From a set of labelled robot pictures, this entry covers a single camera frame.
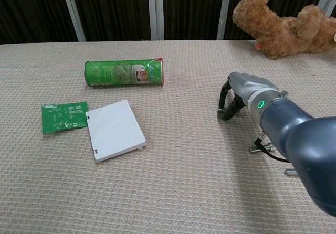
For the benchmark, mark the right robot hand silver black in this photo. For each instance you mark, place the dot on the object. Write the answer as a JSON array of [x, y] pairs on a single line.
[[249, 84]]

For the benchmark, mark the small silver screw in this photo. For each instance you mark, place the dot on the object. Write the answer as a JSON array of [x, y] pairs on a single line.
[[262, 149], [290, 171], [219, 111]]

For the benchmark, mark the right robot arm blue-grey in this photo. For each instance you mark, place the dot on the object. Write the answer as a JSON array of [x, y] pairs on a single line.
[[302, 139]]

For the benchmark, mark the brown teddy bear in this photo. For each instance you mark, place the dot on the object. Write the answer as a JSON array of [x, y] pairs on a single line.
[[278, 32]]

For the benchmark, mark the green chip can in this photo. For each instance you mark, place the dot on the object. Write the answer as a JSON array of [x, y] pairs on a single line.
[[118, 72]]

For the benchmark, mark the white plastic cover plate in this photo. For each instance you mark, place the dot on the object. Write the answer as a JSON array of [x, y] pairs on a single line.
[[115, 131]]

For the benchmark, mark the beige woven tablecloth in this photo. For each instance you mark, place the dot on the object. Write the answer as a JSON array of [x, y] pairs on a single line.
[[131, 192]]

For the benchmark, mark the green foil sachet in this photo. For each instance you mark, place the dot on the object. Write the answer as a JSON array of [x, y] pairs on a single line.
[[63, 117]]

